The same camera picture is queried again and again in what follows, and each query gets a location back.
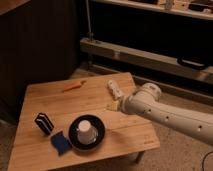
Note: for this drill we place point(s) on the white ceramic cup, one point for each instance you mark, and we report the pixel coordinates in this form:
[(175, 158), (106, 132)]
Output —
[(85, 132)]

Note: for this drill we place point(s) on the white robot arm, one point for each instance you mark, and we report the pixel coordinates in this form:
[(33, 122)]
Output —
[(145, 102)]

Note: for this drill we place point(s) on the black white striped eraser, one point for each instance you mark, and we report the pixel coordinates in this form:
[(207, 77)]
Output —
[(44, 123)]

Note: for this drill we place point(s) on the white cylindrical bottle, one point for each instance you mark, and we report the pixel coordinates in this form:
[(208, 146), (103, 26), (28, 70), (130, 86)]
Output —
[(114, 89)]

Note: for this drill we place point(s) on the small yellow block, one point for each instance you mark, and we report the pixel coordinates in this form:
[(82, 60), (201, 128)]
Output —
[(113, 106)]

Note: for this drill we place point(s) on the black round plate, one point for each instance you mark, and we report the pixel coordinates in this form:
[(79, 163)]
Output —
[(98, 132)]

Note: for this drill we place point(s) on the metal vertical pole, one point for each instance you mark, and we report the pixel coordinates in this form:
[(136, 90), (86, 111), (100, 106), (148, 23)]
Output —
[(90, 33)]

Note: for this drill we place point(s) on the long wooden shelf beam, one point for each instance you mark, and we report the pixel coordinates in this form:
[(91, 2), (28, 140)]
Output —
[(145, 59)]

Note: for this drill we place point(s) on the blue sponge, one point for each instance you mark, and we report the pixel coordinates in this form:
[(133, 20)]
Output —
[(60, 143)]

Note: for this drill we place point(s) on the black handle on shelf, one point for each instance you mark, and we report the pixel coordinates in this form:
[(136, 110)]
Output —
[(192, 65)]

